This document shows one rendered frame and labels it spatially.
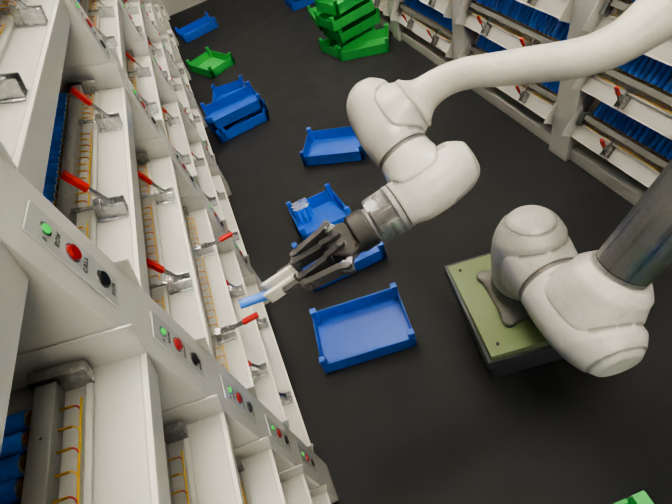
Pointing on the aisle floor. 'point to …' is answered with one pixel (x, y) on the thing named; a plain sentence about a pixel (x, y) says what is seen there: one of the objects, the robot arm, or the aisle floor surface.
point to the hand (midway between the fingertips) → (281, 283)
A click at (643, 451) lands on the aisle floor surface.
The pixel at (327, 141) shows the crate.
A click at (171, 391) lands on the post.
